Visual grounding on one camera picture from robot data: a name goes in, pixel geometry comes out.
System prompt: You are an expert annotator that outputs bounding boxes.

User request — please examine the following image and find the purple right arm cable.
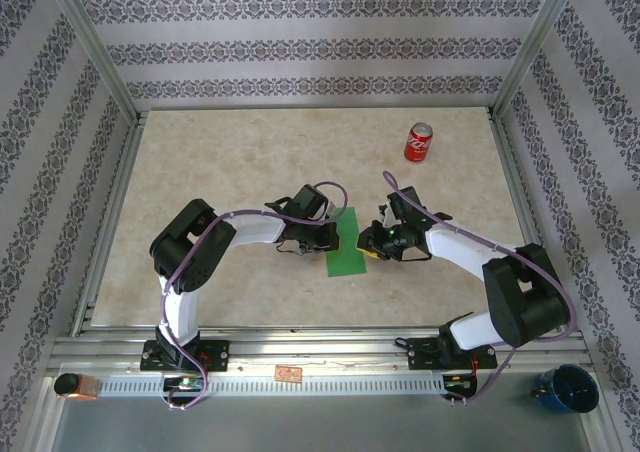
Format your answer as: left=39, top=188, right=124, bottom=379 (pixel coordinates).
left=382, top=170, right=577, bottom=407

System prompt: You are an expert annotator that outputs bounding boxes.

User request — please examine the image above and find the slotted grey cable duct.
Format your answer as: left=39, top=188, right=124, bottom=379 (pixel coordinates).
left=97, top=374, right=449, bottom=396

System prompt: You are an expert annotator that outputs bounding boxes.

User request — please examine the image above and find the aluminium frame post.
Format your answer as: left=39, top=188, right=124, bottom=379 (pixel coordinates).
left=43, top=0, right=143, bottom=126
left=491, top=0, right=587, bottom=121

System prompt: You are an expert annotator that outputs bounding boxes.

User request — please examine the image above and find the black and orange device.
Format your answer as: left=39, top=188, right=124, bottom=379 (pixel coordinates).
left=53, top=371, right=104, bottom=402

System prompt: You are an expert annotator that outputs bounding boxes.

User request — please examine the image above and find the wide aluminium extrusion beam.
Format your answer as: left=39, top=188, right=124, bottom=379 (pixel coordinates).
left=47, top=325, right=595, bottom=376

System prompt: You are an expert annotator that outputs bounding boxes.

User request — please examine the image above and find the green paper sheet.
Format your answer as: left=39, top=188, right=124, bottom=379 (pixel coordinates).
left=322, top=206, right=369, bottom=278

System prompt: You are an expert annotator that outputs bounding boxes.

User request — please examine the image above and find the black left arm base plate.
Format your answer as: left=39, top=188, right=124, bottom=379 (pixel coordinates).
left=140, top=339, right=231, bottom=372

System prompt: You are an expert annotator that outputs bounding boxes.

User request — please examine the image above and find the aluminium side rail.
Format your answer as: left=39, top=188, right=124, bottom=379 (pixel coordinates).
left=71, top=111, right=150, bottom=336
left=486, top=109, right=570, bottom=332

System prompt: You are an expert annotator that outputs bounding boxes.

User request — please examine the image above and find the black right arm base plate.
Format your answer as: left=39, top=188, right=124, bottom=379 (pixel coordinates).
left=407, top=336, right=499, bottom=372

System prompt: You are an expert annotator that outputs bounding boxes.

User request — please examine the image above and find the red soda can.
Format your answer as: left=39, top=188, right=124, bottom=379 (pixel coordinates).
left=403, top=120, right=434, bottom=165

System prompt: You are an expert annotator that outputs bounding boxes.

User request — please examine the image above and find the dark blue mug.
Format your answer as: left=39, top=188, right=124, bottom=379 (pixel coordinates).
left=530, top=364, right=600, bottom=414

